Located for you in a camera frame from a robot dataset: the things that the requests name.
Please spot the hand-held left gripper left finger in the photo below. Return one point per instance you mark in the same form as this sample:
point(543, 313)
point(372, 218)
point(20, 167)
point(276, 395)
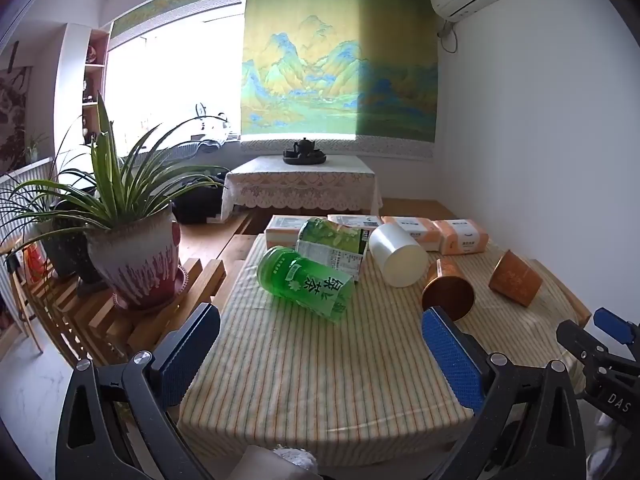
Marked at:
point(187, 355)

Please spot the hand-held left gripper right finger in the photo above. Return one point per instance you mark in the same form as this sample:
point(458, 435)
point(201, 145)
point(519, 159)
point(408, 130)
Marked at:
point(452, 355)

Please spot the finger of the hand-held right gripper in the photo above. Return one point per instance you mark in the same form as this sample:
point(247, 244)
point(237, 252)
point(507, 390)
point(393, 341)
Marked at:
point(577, 341)
point(614, 326)

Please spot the brown paper cup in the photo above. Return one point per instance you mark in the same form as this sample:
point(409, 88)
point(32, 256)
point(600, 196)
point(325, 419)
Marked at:
point(447, 295)

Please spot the orange paper cup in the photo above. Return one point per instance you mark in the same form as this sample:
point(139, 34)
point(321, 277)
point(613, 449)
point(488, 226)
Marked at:
point(517, 277)

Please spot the white cup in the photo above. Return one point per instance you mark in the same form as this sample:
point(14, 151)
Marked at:
point(397, 255)

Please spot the wooden plant stand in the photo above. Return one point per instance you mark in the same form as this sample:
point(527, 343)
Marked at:
point(100, 315)

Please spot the white purple flower pot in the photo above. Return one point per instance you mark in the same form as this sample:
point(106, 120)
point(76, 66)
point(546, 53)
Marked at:
point(137, 265)

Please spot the orange white tissue pack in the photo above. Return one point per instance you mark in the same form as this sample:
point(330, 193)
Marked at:
point(417, 230)
point(462, 237)
point(282, 230)
point(352, 220)

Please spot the green tea bottle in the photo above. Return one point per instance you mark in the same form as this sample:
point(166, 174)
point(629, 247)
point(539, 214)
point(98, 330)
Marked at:
point(300, 282)

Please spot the striped tablecloth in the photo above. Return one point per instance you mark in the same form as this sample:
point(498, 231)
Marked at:
point(320, 375)

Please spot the white crumpled cloth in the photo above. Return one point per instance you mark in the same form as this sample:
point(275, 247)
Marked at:
point(296, 460)

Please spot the black bag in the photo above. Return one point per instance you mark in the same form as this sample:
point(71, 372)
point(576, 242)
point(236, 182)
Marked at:
point(197, 200)

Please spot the dark flower pot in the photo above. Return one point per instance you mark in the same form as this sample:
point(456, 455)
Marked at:
point(62, 255)

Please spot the green spider plant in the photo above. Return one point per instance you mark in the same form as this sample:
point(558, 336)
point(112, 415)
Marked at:
point(112, 185)

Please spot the small table with lace cloth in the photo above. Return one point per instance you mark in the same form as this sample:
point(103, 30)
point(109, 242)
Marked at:
point(300, 185)

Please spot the thin-leaved green plant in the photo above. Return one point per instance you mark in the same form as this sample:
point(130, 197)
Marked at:
point(35, 147)

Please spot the landscape print window valance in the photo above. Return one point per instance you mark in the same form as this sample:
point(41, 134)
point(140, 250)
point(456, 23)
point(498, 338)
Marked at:
point(175, 2)

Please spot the white wall shelf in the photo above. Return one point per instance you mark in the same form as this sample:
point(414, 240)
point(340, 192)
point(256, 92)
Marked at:
point(92, 90)

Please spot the landscape painting wall hanging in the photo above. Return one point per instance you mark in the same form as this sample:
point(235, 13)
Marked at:
point(340, 60)

